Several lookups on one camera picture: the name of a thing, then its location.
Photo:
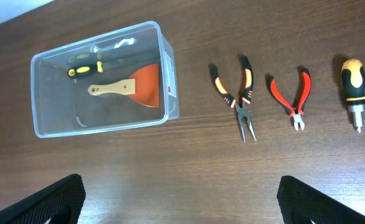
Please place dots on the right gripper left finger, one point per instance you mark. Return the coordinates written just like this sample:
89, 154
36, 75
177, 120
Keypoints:
60, 202

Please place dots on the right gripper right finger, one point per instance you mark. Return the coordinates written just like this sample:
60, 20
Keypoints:
300, 203

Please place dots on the file with black-yellow handle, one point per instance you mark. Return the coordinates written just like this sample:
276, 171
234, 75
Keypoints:
89, 64

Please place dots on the orange scraper wooden handle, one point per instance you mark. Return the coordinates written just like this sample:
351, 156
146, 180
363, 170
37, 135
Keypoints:
142, 86

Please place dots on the clear plastic container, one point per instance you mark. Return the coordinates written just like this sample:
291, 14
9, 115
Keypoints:
62, 106

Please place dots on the red-black cutting pliers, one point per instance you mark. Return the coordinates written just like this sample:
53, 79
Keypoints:
297, 109

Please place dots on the orange-black needle-nose pliers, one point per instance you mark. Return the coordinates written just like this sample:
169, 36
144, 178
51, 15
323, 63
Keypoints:
243, 115

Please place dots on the stubby black-yellow screwdriver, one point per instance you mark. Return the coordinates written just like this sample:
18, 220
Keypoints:
353, 81

